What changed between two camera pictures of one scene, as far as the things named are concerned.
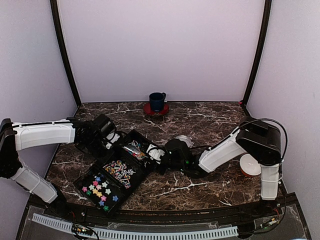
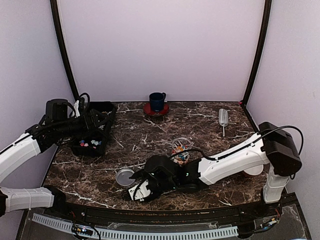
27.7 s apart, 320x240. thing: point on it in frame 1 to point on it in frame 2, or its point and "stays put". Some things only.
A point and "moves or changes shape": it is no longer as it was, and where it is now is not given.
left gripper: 109,156 to 95,124
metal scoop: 134,151 to 223,118
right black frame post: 267,8 stays put
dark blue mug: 157,100 stays put
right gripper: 160,171 to 142,174
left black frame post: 57,20 stays put
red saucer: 147,109 stays put
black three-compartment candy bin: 120,176 moves or changes shape
